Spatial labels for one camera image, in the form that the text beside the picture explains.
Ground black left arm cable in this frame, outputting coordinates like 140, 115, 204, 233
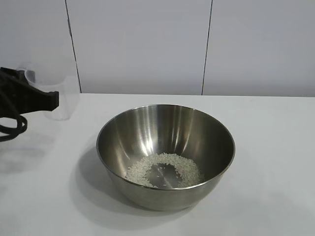
0, 113, 28, 144

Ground stainless steel mixing bowl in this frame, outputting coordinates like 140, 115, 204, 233
95, 104, 236, 212

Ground clear plastic measuring cup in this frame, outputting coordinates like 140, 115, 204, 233
17, 61, 80, 121

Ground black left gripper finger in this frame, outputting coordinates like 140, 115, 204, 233
14, 71, 60, 116

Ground white rice grains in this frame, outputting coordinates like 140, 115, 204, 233
125, 152, 206, 190

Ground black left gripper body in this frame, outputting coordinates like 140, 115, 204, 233
0, 66, 27, 118

